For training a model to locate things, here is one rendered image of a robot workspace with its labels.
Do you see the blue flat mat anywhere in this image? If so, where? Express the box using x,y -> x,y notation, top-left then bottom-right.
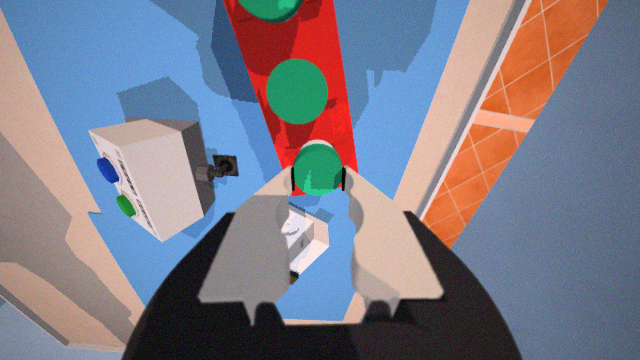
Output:
0,0 -> 470,321

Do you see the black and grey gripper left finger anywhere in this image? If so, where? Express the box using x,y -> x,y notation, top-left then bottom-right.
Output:
121,165 -> 295,360

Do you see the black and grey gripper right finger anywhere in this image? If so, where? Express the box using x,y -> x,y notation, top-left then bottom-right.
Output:
341,165 -> 523,360

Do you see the white box with blue and green buttons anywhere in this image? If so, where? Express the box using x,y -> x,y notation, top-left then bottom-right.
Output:
88,117 -> 239,242

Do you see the green cylinder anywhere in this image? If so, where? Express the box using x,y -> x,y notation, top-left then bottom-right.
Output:
266,58 -> 328,124
238,0 -> 303,24
293,143 -> 343,196

